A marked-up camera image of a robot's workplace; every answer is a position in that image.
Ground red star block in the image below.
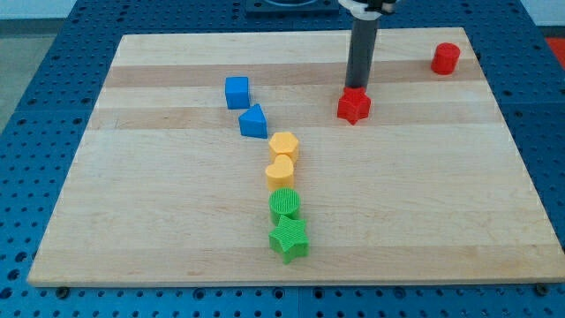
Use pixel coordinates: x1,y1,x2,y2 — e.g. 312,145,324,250
336,87,372,125

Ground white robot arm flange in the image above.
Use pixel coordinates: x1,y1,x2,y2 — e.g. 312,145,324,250
338,0,397,21

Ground green star block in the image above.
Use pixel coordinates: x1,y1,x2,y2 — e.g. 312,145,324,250
268,216,309,264

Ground yellow heart block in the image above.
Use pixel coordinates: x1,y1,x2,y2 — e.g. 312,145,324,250
265,155,294,192

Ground yellow hexagon block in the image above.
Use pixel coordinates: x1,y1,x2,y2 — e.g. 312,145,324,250
268,132,299,163

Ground green cylinder block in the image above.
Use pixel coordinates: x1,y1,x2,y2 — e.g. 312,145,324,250
268,187,301,225

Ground blue triangle block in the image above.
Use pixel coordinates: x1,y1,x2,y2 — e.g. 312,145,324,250
238,103,267,139

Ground wooden board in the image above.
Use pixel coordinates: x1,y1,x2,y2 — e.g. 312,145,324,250
28,27,564,287

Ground blue cube block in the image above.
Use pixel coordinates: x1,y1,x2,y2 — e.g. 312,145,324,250
224,77,250,110

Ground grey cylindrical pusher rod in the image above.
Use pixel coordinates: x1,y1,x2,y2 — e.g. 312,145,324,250
345,18,380,88

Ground red cylinder block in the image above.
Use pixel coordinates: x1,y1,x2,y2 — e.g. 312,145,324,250
431,42,461,75

